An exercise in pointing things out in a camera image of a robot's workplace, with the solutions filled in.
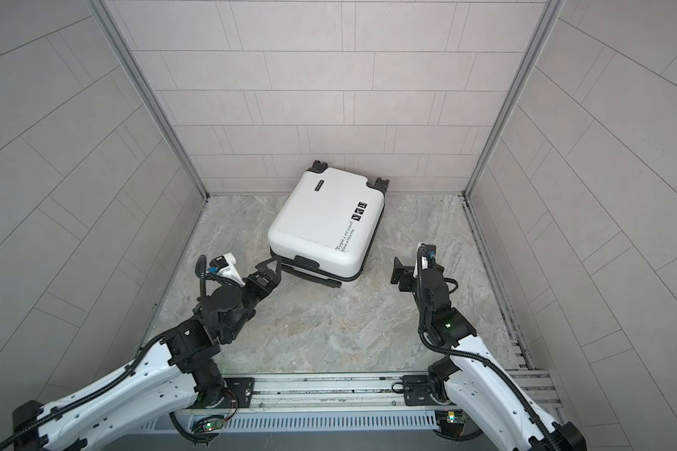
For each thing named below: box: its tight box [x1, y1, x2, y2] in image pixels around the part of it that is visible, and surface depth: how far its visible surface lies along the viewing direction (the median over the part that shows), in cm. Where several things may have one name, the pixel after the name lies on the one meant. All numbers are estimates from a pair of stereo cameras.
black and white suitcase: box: [267, 159, 390, 289], surface depth 85 cm
